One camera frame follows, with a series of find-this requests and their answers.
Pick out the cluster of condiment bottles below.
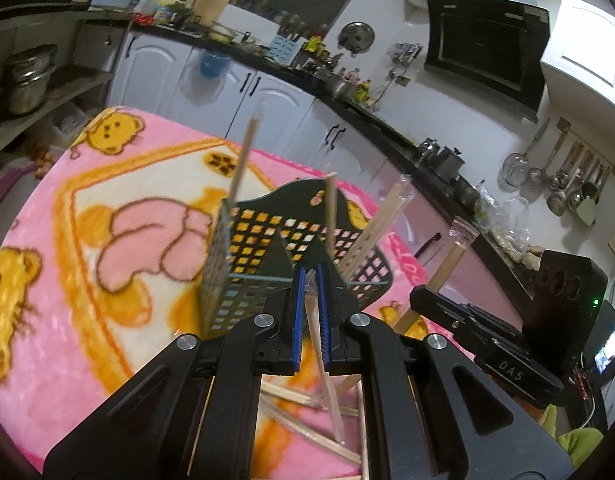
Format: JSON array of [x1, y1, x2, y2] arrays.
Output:
[[345, 67, 375, 106]]

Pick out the steel cooking pot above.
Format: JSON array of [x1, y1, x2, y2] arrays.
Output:
[[330, 75, 355, 101]]

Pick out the black range hood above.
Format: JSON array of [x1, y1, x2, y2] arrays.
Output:
[[423, 0, 551, 123]]

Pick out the pink printed blanket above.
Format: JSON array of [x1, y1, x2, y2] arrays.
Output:
[[0, 105, 483, 480]]

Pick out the clear plastic bag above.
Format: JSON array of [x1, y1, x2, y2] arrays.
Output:
[[475, 182, 533, 256]]

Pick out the group of chopsticks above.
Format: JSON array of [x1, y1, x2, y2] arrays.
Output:
[[260, 375, 368, 466]]

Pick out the stack of steel pots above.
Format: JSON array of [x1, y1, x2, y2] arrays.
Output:
[[4, 45, 58, 116]]

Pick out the white upper cabinet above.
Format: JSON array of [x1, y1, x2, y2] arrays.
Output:
[[540, 0, 615, 107]]

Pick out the small hanging steel utensils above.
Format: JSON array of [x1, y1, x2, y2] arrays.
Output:
[[389, 42, 424, 68]]

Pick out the metal kitchen shelf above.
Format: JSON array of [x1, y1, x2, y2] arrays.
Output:
[[0, 5, 133, 161]]

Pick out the bamboo chopstick pair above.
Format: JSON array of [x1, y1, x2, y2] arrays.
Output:
[[340, 174, 414, 276], [303, 267, 347, 446], [395, 215, 475, 335], [323, 172, 339, 261], [226, 102, 265, 213]]

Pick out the light blue knife block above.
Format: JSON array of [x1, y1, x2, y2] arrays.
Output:
[[270, 19, 308, 66]]

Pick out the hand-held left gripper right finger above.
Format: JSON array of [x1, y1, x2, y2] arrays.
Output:
[[315, 260, 574, 480]]

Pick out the dark green perforated utensil holder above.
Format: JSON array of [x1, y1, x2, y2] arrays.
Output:
[[200, 179, 391, 338]]

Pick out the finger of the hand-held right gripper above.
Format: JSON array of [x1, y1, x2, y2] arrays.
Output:
[[410, 284, 494, 357]]

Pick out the row of hanging ladles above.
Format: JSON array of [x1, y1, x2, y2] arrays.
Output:
[[500, 117, 615, 228]]

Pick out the steel kettle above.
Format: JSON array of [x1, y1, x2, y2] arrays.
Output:
[[418, 137, 441, 166]]

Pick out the lit monitor screen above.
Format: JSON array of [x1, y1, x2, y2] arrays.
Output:
[[593, 310, 615, 376]]

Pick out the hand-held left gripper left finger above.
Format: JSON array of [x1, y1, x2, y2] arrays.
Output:
[[42, 266, 308, 480]]

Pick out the steel pot lid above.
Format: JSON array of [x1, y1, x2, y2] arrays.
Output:
[[337, 21, 377, 56]]

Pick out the steel lidded pot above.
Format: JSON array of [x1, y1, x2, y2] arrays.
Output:
[[435, 146, 465, 181]]

